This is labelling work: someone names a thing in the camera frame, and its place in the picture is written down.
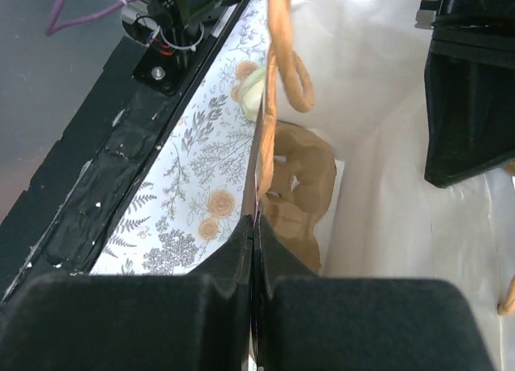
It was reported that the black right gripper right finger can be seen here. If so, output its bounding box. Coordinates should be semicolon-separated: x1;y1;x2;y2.
253;216;494;370

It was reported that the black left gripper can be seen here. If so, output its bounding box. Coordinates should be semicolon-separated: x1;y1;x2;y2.
418;0;514;188

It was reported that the brown paper bag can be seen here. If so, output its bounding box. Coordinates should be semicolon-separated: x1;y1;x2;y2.
249;0;514;370

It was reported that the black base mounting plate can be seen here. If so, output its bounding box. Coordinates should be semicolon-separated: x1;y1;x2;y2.
1;0;250;302

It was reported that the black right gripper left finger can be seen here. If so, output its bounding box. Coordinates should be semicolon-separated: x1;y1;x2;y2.
1;216;253;370

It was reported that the green napa cabbage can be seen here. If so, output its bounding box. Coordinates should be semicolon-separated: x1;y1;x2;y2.
238;67;266;122

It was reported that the brown pulp cup carrier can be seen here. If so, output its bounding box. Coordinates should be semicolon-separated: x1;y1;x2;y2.
262;122;337;273

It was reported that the floral table mat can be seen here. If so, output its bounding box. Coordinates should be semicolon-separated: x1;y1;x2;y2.
93;0;268;274

